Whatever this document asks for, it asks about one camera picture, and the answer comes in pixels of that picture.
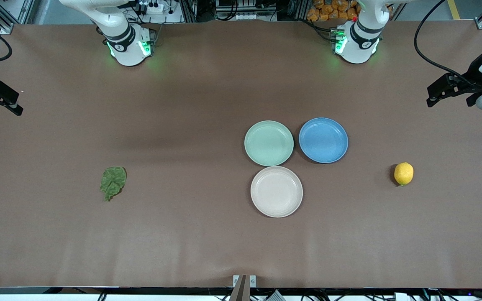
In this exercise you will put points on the beige plate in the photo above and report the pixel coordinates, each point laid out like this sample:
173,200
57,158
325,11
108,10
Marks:
276,191

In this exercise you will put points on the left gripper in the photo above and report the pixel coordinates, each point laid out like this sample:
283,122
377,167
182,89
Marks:
472,79

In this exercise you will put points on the blue plate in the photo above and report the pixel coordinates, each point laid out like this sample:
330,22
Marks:
323,140

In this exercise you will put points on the bag of oranges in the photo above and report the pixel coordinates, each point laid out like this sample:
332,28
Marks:
329,10

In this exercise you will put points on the white power strip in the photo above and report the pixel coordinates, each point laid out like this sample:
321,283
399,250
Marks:
155,7

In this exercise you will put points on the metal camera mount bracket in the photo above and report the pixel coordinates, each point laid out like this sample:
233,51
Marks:
244,288

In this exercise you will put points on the green lettuce leaf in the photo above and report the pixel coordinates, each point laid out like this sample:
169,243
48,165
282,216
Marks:
113,182

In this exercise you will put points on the light green plate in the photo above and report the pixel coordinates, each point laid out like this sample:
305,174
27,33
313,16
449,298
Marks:
268,143

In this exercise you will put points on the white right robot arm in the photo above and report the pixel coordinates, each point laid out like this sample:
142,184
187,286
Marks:
128,50

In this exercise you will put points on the yellow lemon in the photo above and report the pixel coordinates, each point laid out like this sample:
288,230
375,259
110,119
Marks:
403,173

